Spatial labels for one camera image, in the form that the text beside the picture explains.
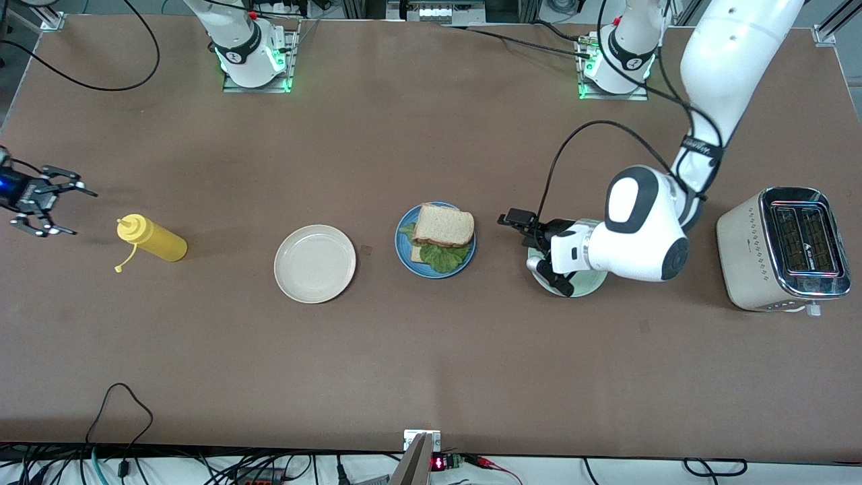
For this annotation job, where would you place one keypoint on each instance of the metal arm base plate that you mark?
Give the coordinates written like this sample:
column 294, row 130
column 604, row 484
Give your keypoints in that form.
column 613, row 96
column 291, row 47

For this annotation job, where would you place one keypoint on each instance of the aluminium table corner bracket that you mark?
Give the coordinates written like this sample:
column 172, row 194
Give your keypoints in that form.
column 52, row 22
column 821, row 34

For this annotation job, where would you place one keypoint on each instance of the toasted white bread slice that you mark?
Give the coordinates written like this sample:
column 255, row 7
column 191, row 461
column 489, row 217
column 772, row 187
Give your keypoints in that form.
column 444, row 225
column 417, row 254

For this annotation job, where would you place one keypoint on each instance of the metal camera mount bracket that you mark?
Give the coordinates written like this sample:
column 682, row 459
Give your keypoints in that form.
column 421, row 465

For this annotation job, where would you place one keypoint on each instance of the yellow mustard squeeze bottle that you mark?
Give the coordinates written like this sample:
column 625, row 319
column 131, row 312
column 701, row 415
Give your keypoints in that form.
column 161, row 244

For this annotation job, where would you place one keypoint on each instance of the red LED display module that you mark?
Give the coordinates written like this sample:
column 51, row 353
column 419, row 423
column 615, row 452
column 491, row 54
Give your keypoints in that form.
column 439, row 463

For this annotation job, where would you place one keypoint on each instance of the blue plate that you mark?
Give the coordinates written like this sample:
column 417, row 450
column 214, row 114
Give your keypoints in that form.
column 405, row 256

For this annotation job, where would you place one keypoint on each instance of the pale green plate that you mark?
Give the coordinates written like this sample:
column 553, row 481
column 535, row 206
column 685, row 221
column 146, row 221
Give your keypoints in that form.
column 589, row 288

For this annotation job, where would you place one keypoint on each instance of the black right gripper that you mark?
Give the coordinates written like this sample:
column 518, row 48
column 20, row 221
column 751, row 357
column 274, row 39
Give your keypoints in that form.
column 32, row 195

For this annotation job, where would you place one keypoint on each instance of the white control box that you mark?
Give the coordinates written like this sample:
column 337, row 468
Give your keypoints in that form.
column 438, row 12

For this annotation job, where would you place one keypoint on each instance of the green lettuce leaf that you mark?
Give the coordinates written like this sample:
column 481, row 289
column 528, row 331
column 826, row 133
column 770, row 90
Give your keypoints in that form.
column 444, row 259

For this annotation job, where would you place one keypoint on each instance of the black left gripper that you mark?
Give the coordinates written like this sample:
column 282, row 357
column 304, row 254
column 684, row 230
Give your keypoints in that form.
column 549, row 230

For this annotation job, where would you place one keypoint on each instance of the cream and chrome toaster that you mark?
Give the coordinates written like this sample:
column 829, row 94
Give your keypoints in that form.
column 741, row 256

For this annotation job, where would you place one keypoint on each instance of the beige plate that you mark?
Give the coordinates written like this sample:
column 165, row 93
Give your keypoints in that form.
column 314, row 264

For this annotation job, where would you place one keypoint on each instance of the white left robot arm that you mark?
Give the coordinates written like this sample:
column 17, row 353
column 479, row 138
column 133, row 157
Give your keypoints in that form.
column 646, row 229

